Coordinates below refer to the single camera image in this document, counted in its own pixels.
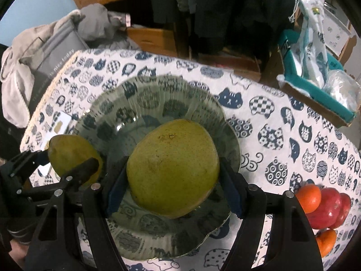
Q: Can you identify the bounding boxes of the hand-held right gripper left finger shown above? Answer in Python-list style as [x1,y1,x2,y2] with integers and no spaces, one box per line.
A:
[24,162,129,271]

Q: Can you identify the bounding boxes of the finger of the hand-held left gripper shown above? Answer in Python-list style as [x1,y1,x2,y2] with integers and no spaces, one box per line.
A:
[15,157,100,196]
[7,150,50,175]

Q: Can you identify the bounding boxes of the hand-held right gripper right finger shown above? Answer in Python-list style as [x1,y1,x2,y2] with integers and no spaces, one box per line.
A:
[220,162,325,271]

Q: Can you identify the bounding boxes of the small green pear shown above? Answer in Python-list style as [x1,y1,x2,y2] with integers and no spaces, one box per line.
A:
[47,135,103,189]

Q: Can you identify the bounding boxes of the large green pear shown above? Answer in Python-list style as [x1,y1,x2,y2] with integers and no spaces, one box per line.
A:
[126,119,220,219]

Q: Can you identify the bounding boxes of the orange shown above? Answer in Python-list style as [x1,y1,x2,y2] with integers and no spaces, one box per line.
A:
[315,229,337,258]
[295,183,322,213]

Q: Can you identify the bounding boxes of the clear glass plate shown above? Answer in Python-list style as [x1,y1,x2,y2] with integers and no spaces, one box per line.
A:
[66,75,241,260]

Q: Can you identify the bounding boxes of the person's left forearm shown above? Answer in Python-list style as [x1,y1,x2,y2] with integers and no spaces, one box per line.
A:
[0,223,33,271]

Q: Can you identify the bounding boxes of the white paper card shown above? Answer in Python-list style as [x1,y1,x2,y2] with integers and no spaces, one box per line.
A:
[52,113,73,134]

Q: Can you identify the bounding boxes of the cat print tablecloth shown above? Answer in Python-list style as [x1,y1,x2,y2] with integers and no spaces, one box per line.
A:
[20,49,361,271]

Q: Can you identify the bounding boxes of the beige hooded jacket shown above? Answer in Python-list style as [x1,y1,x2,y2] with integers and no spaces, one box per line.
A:
[0,8,85,125]

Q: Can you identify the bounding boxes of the red apple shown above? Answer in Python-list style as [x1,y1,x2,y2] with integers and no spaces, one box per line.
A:
[306,188,343,230]
[330,192,352,229]

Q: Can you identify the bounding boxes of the grey fabric bag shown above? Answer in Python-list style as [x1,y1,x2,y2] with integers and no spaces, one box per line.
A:
[30,20,91,110]

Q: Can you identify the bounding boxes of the teal cardboard box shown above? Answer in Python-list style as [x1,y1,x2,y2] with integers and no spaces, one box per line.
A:
[277,30,356,127]

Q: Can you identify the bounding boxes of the grey crumpled garment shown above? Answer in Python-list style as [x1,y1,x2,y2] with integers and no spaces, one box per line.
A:
[76,4,141,52]

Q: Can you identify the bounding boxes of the wooden drawer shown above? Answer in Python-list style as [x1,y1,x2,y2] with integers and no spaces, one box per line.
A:
[127,27,178,58]

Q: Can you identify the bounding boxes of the clear plastic bag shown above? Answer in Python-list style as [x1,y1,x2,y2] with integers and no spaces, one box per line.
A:
[324,69,361,110]

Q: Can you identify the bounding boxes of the white printed plastic bag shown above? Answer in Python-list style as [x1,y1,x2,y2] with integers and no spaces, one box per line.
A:
[293,0,329,88]

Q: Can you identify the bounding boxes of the dark hanging clothes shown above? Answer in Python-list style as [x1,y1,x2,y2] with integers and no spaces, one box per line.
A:
[145,0,299,60]

